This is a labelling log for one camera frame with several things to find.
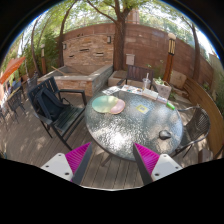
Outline slanted tree trunk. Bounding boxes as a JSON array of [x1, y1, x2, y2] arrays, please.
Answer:
[[190, 23, 202, 81]]

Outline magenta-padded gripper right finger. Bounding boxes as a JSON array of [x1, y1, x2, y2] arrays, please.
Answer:
[[133, 142, 184, 186]]

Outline thick tree trunk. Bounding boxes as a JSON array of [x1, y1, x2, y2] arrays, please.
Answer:
[[112, 3, 133, 72]]

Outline curved wooden bench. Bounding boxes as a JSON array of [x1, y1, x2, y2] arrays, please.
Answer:
[[182, 77, 224, 158]]

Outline beige stone block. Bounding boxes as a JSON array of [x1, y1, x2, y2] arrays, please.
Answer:
[[169, 70, 188, 90]]

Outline tall wooden lamp post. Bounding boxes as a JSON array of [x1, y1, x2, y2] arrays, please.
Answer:
[[163, 32, 177, 84]]

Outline white mailbox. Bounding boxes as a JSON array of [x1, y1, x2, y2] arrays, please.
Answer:
[[125, 53, 136, 66]]

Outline group of black metal chairs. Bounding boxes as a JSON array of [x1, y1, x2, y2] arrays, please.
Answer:
[[0, 73, 38, 126]]

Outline dark wicker metal chair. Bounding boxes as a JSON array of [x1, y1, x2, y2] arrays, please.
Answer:
[[171, 105, 212, 158]]

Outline black slatted armchair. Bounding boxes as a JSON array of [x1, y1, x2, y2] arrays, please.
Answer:
[[27, 75, 88, 151]]

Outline white thin booklet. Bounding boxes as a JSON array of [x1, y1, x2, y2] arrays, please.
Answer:
[[156, 95, 169, 105]]

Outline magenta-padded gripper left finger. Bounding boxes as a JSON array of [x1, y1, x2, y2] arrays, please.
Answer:
[[40, 142, 93, 185]]

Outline dark grey computer mouse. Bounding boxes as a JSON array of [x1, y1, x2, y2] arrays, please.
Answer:
[[158, 130, 173, 141]]

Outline clear plastic cup with straw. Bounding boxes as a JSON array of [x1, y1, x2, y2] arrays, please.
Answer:
[[142, 72, 152, 90]]

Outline colourful printed menu sheet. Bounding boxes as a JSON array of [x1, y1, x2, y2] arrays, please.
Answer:
[[120, 84, 144, 95]]

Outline white planter box with plant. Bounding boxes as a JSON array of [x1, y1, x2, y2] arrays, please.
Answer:
[[152, 77, 173, 100]]

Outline yellow square card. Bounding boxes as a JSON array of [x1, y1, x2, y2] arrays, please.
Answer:
[[135, 104, 150, 115]]

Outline black backpack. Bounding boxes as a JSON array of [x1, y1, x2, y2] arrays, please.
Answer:
[[34, 87, 68, 122]]

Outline green and pink mouse pad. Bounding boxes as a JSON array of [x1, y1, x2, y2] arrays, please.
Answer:
[[91, 95, 126, 115]]

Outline orange parasol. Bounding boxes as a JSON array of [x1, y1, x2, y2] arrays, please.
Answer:
[[0, 55, 27, 85]]

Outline dark wooden slatted chair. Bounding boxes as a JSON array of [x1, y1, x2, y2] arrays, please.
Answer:
[[117, 64, 155, 88]]

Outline thin curved tree trunk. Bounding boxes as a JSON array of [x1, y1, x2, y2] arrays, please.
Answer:
[[58, 1, 79, 68]]

